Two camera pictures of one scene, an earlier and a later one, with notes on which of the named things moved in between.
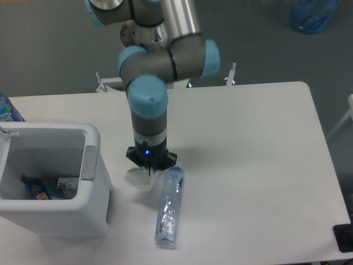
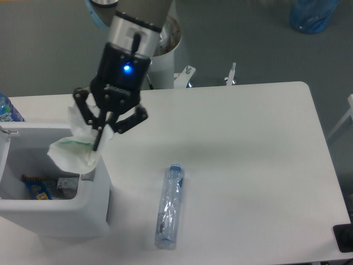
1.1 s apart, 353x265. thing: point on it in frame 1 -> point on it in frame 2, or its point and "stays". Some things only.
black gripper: (156, 157) -> (117, 88)
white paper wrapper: (140, 178) -> (75, 153)
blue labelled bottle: (8, 111) stays
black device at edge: (343, 237) stays
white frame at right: (349, 115) stays
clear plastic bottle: (169, 211) stays
